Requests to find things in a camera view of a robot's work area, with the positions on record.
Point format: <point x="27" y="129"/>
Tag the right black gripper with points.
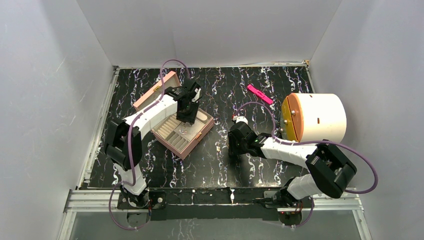
<point x="232" y="149"/>

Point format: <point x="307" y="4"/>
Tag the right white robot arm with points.
<point x="329" y="169"/>

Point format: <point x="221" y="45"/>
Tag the pink jewelry box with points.
<point x="181" y="138"/>

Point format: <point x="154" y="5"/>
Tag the aluminium frame rail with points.
<point x="108" y="201"/>

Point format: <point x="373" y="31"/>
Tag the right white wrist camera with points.
<point x="239" y="119"/>

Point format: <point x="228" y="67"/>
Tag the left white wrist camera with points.
<point x="197" y="95"/>

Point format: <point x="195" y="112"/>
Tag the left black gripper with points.
<point x="189" y="119"/>

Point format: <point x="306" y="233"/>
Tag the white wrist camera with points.
<point x="239" y="119"/>
<point x="197" y="95"/>

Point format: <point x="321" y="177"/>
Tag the pink plastic clip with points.
<point x="260" y="94"/>

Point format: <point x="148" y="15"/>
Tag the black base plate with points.
<point x="212" y="203"/>

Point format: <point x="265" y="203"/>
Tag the white cylinder with orange lid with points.
<point x="313" y="117"/>

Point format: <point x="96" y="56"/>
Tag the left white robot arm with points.
<point x="123" y="139"/>

